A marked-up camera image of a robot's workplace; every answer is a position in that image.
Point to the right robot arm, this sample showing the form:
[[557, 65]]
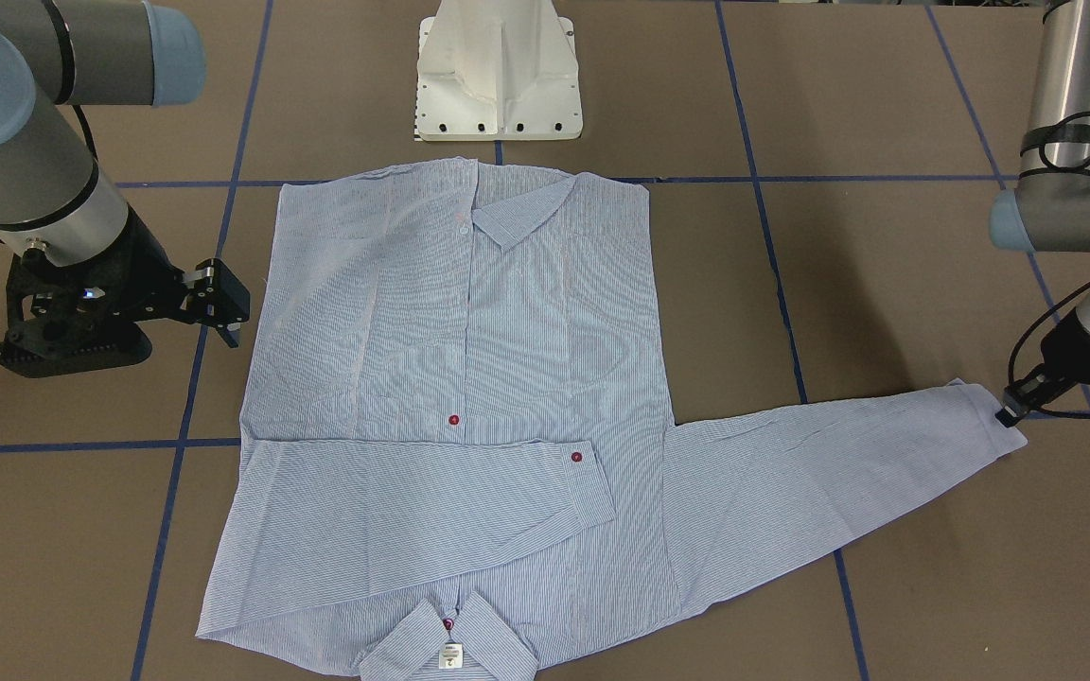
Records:
[[56, 57]]

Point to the blue striped button shirt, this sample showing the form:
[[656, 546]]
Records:
[[459, 459]]

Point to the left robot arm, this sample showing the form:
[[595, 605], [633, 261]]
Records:
[[1048, 210]]

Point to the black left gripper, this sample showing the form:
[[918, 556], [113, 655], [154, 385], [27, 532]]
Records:
[[1067, 363]]

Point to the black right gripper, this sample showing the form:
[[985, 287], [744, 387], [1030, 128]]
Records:
[[141, 275]]

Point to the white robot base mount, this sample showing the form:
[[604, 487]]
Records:
[[497, 71]]

